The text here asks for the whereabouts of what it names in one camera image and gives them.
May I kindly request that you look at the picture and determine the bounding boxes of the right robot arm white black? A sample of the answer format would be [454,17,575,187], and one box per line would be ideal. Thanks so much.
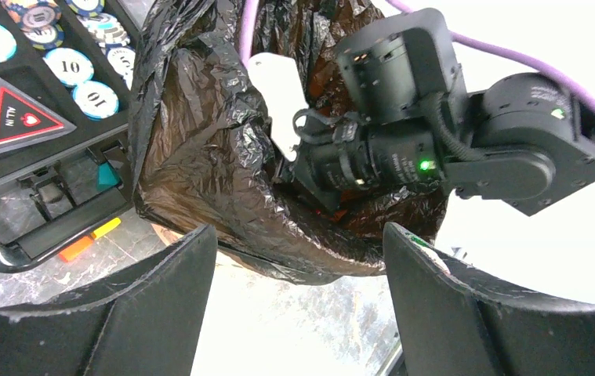
[282,9,595,216]

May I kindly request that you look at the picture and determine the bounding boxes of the teal small cube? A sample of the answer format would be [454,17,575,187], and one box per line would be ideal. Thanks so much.
[96,162,120,191]

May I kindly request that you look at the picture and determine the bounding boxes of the red triangle dealer button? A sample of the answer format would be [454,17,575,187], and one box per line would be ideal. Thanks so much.
[0,78,76,154]

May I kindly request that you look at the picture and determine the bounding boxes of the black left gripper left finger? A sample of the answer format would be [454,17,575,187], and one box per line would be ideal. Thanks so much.
[0,226,217,375]

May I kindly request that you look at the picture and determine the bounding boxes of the black poker chip case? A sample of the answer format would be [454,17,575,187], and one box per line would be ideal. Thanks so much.
[0,1,139,273]

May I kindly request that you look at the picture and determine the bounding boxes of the small red cube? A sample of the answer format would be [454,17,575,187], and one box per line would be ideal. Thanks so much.
[58,236,94,262]

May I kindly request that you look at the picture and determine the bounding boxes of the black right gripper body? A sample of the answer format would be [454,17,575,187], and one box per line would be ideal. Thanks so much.
[292,121,443,213]

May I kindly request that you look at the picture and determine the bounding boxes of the orange capybara trash bin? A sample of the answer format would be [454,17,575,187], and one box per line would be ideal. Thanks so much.
[151,223,386,286]

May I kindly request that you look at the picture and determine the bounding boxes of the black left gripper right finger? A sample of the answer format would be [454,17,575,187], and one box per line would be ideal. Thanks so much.
[383,222,595,375]

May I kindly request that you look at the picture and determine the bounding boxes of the black trash bag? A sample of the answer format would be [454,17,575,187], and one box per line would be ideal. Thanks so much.
[129,1,448,285]

